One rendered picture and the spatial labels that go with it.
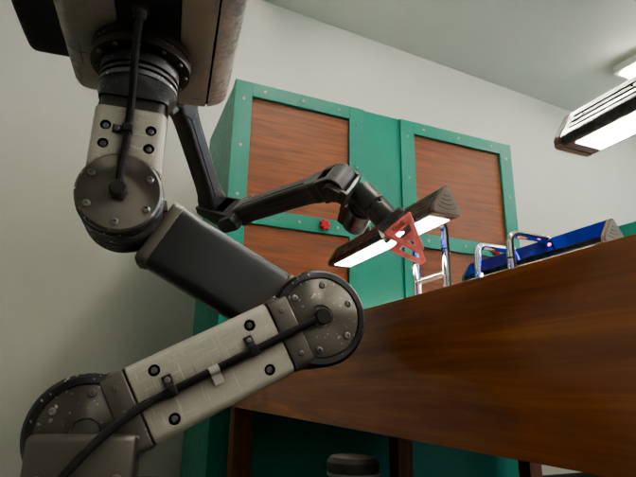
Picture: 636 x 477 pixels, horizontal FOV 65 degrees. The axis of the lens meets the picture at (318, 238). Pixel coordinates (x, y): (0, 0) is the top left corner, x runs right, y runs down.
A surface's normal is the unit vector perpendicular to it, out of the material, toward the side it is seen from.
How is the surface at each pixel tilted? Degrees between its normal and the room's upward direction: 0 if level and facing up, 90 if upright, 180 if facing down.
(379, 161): 90
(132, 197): 90
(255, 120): 90
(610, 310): 90
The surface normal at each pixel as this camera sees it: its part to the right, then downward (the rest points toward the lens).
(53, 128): 0.44, -0.25
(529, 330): -0.92, -0.12
